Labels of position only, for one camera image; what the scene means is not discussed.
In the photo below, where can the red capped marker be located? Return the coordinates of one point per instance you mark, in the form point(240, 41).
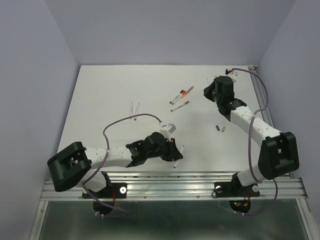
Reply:
point(175, 97)

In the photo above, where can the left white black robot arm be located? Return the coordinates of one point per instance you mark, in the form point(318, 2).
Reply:
point(78, 166)

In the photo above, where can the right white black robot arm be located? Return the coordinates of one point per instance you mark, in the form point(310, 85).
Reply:
point(278, 150)

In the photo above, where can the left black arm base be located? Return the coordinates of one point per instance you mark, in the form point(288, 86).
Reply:
point(110, 190)

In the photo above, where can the orange highlighter pen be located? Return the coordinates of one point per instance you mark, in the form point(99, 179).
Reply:
point(188, 91)

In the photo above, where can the brown capped marker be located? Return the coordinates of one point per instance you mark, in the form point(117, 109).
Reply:
point(180, 106)

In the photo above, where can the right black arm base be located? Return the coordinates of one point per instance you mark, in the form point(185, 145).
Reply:
point(234, 189)

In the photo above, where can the aluminium rail frame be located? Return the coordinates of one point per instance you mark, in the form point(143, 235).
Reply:
point(207, 186)

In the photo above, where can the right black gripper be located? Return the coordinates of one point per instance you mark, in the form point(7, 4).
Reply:
point(207, 90)

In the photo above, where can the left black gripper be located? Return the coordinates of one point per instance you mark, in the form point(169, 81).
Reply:
point(172, 152)

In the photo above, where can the uncapped white marker body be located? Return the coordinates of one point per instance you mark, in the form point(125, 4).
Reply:
point(131, 109)

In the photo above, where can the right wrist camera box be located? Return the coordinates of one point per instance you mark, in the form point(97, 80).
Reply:
point(232, 74)

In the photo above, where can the right side aluminium rail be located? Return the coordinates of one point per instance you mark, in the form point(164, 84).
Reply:
point(265, 115)

